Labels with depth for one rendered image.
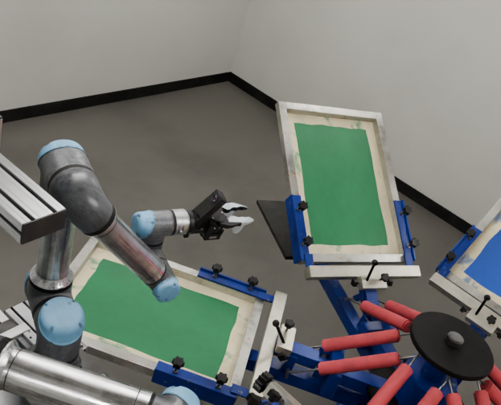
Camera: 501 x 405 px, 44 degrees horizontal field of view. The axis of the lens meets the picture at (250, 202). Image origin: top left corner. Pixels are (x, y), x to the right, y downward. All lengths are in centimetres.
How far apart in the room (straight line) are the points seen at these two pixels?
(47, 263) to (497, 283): 209
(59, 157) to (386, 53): 468
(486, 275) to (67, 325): 204
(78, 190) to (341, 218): 168
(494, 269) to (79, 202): 216
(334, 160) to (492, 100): 276
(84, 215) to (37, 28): 383
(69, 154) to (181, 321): 115
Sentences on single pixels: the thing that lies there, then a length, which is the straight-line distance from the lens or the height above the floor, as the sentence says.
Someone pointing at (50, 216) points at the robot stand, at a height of 203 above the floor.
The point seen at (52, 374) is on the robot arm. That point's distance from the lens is 115.
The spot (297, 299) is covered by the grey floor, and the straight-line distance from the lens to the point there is 431.
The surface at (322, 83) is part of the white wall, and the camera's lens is 634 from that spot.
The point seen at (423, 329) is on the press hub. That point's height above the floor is 132.
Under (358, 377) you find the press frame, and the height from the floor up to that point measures 102.
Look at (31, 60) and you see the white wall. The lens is 531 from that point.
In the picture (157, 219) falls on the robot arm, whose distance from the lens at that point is 174.
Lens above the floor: 272
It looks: 32 degrees down
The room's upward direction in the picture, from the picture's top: 19 degrees clockwise
